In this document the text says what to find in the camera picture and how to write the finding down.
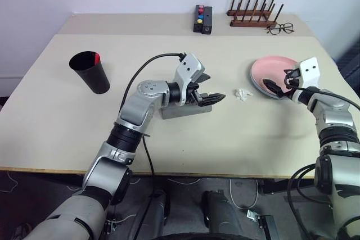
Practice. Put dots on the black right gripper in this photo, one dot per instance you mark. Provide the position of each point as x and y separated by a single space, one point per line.
292 78

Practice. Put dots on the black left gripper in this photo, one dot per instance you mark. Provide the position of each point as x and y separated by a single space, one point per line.
195 95

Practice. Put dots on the light blue plate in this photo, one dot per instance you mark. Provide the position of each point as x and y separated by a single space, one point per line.
263 93

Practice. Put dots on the small metal bracket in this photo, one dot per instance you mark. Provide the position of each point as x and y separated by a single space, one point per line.
260 220

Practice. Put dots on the thin black-rimmed eyeglasses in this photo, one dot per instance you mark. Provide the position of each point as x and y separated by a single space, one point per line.
287 28

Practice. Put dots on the white tissue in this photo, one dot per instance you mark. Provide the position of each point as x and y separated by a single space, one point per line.
242 94

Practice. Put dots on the red marker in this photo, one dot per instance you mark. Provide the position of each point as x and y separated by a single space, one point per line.
97 58

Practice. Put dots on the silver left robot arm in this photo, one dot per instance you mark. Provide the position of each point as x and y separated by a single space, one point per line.
140 105

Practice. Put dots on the black curved rim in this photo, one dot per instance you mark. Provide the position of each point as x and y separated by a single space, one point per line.
197 237

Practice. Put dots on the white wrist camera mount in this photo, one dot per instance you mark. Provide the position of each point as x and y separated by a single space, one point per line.
187 68
309 72

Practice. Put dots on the black zip tie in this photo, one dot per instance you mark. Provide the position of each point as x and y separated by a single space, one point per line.
146 135

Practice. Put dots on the black table frame bar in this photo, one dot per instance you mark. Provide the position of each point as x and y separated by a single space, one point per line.
278 186

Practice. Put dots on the black tapered cup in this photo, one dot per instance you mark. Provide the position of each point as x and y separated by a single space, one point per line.
94 79

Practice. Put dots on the black box with coloured buttons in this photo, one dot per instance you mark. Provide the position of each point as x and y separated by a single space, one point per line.
198 27

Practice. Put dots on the grey glasses case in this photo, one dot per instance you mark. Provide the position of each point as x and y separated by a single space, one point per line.
182 112

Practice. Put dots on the black ribbed chair back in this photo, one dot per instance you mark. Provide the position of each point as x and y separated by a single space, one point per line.
351 63

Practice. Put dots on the dark grey rounded shape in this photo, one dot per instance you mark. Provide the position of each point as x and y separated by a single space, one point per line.
222 217
157 217

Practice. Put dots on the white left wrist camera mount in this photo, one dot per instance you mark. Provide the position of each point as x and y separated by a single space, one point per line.
187 68

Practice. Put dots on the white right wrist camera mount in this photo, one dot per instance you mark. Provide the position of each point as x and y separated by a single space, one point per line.
309 72

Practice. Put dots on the brown wooden peg rack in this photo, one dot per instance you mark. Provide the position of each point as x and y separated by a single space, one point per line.
249 23

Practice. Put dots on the pink plate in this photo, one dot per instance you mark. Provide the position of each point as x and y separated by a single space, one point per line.
270 68

